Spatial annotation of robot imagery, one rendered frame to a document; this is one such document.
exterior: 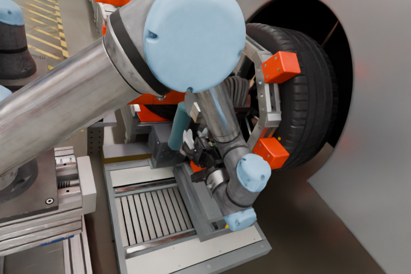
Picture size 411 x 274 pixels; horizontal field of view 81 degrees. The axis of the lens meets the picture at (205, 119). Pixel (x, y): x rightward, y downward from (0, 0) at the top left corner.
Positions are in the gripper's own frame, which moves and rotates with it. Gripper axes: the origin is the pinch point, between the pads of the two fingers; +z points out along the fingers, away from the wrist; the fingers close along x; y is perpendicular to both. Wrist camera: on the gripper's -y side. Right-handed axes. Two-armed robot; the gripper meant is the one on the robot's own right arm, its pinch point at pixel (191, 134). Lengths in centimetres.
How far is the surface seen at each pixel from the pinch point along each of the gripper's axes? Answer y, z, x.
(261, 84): 21.1, -0.2, -20.5
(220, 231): -67, -8, -33
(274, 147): 5.5, -15.3, -23.7
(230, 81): 20.7, 1.2, -9.0
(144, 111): -56, 86, -11
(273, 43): 31.6, 11.1, -28.9
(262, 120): 11.8, -8.3, -20.2
